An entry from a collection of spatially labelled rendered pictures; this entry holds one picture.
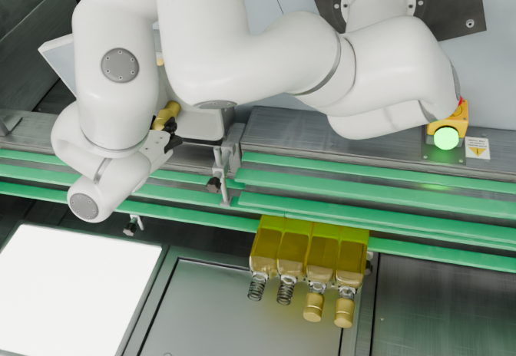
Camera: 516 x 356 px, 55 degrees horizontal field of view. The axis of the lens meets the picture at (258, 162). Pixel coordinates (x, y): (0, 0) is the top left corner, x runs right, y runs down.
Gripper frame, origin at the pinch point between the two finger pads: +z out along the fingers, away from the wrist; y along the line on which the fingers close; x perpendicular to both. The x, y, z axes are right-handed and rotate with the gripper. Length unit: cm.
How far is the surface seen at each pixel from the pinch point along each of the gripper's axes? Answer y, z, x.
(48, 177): -32.2, 1.4, -16.9
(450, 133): 56, 8, 0
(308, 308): 33.3, -16.7, -26.8
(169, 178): -3.1, 6.0, -16.5
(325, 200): 33.5, 3.8, -16.4
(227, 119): 9.7, 13.6, -4.0
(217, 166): 12.4, -2.5, -6.7
